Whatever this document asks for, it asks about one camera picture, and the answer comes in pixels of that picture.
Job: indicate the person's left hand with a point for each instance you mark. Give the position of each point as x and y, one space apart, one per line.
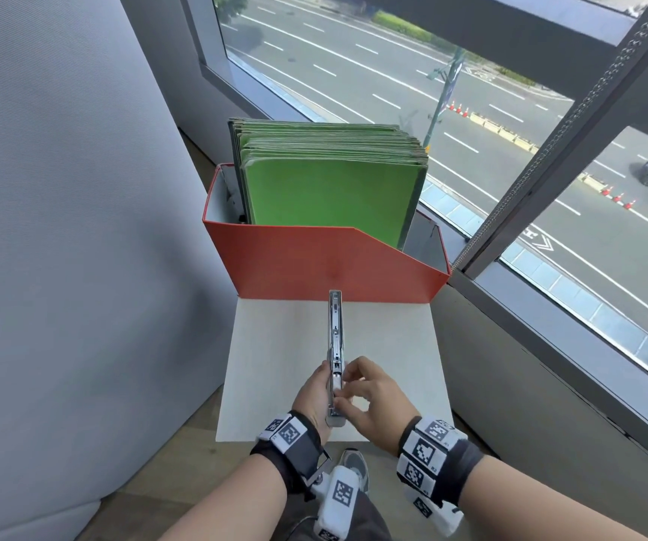
313 400

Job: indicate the person's right hand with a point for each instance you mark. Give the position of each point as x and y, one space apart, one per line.
383 411

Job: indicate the grey metal stapler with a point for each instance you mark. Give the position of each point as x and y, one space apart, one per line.
335 326

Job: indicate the person's right forearm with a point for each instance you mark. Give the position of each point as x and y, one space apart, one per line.
538 501

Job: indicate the person's left forearm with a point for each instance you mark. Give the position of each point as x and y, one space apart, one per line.
228 501

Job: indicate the black marker-tagged left wristband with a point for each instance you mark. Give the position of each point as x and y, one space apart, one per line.
296 445

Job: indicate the black marker-tagged wristband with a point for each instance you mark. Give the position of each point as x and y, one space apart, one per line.
434 459
296 445

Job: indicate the grey right sneaker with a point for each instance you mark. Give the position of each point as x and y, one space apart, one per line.
356 463

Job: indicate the black marker-tagged right wristband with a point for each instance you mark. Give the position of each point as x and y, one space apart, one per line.
434 459

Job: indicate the grey trousers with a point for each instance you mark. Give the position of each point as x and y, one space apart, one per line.
375 518

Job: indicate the red cardboard file box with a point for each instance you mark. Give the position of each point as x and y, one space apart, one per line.
324 264

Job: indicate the stack of green folders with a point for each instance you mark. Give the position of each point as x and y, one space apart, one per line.
329 191

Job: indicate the grey fabric partition panel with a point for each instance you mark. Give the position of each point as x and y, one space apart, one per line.
76 264

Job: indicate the green street lamp pole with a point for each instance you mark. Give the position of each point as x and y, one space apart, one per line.
443 98

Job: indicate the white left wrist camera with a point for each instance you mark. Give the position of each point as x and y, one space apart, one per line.
340 495

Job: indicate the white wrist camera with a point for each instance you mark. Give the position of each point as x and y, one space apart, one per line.
442 515
340 495

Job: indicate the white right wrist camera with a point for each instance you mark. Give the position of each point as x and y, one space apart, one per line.
442 515

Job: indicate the grey window frame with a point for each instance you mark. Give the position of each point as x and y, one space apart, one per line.
589 90

